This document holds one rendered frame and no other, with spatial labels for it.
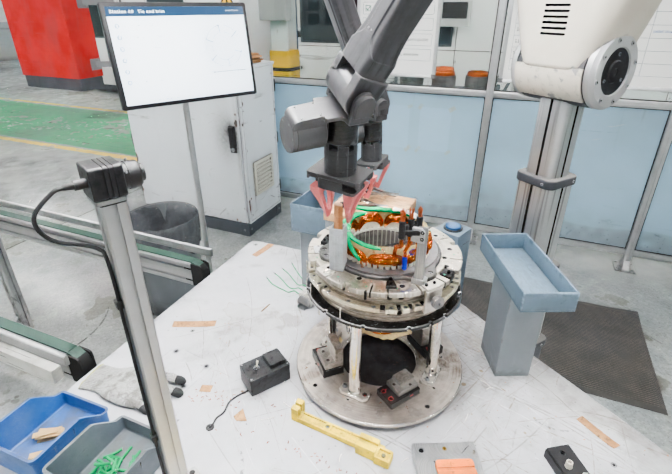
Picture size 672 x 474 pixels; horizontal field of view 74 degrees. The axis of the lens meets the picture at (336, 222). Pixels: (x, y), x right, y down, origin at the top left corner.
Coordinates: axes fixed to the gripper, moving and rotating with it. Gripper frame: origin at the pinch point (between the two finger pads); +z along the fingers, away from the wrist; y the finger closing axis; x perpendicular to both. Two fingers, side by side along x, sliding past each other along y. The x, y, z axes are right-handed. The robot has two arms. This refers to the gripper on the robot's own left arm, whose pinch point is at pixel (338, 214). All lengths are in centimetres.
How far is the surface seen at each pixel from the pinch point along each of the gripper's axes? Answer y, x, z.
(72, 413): -43, -37, 43
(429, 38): -55, 227, 9
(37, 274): -239, 45, 144
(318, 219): -19.3, 26.1, 21.5
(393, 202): -3.3, 39.8, 18.4
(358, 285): 6.9, -4.8, 10.5
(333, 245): 0.1, -1.9, 5.7
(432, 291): 19.4, 0.0, 10.1
